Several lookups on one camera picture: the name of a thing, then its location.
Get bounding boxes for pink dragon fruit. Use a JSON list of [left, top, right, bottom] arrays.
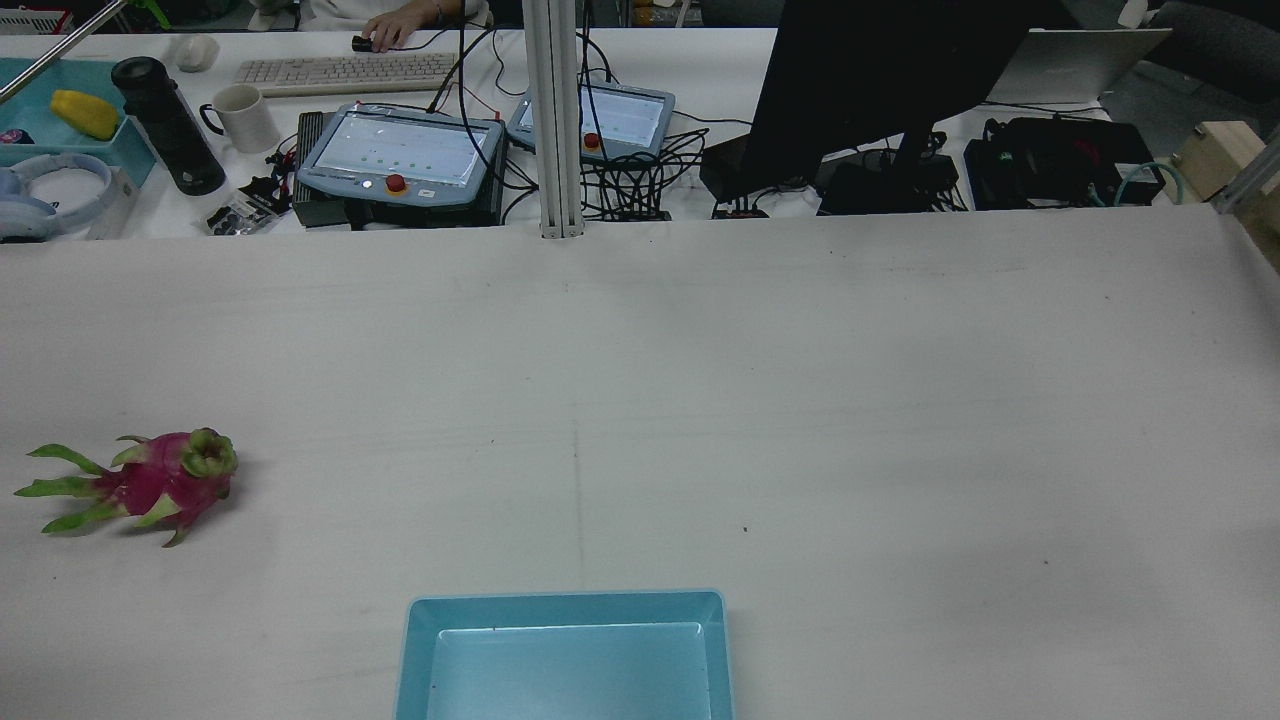
[[14, 427, 240, 548]]

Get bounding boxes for small black box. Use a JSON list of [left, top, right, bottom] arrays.
[[699, 134, 801, 205]]

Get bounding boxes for grey teach pendant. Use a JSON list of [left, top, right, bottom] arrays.
[[296, 102, 506, 209], [506, 84, 677, 164]]

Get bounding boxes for black flat device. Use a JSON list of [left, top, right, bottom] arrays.
[[815, 150, 961, 216]]

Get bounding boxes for light blue plastic bin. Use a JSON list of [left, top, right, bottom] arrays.
[[394, 589, 736, 720]]

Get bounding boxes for black computer monitor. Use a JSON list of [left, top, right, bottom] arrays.
[[742, 0, 1031, 191]]

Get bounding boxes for bystander bare hand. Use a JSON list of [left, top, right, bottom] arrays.
[[362, 14, 441, 53]]

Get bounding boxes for white computer keyboard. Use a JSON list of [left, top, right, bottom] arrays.
[[233, 52, 463, 98]]

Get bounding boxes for clear bag black parts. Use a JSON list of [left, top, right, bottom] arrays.
[[203, 195, 281, 237]]

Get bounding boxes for black equipment box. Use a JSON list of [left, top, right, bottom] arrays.
[[964, 117, 1167, 211]]

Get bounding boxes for white mug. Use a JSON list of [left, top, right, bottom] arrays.
[[199, 84, 282, 154]]

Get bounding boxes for bystander white shirt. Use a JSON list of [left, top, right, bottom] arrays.
[[247, 0, 493, 31]]

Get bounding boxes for green tube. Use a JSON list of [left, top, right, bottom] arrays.
[[1113, 162, 1185, 209]]

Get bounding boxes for black drinking bottle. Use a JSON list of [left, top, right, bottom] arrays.
[[111, 56, 227, 197]]

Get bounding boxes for silver laptop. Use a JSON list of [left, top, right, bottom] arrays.
[[985, 28, 1173, 106]]

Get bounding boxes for white rounded gadget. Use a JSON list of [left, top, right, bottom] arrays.
[[172, 33, 221, 73]]

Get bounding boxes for yellow fruit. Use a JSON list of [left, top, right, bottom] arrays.
[[50, 89, 122, 141]]

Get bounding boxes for wooden block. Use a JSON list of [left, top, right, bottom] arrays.
[[1170, 121, 1267, 204]]

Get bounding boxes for pale blue headphones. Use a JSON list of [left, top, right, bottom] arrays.
[[0, 152, 114, 242]]

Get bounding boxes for metal rod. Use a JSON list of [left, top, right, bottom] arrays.
[[0, 0, 129, 105]]

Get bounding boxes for dark office chair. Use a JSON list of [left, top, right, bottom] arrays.
[[1140, 0, 1280, 101]]

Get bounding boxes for teal plastic tray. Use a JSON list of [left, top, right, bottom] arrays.
[[0, 57, 159, 189]]

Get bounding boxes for tangled black cables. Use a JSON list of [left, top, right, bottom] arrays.
[[580, 128, 713, 219]]

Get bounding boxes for aluminium profile post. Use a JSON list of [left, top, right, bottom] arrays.
[[521, 0, 586, 239]]

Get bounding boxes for aluminium frame strut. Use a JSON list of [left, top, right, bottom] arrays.
[[1212, 130, 1280, 214]]

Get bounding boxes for white wire basket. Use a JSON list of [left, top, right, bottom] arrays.
[[0, 8, 73, 37]]

